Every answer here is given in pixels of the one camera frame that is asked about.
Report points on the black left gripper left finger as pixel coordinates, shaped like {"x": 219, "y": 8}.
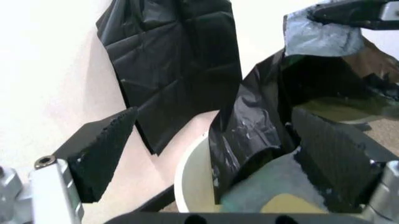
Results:
{"x": 99, "y": 149}

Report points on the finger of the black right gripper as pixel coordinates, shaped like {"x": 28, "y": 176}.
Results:
{"x": 349, "y": 21}
{"x": 349, "y": 5}

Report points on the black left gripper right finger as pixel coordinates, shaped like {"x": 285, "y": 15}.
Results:
{"x": 330, "y": 154}

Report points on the black plastic garbage bag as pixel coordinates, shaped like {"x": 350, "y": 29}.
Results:
{"x": 249, "y": 130}

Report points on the white round trash bin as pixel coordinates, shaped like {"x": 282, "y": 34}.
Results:
{"x": 190, "y": 177}

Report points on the folded black garbage bag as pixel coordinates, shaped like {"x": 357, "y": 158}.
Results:
{"x": 174, "y": 70}

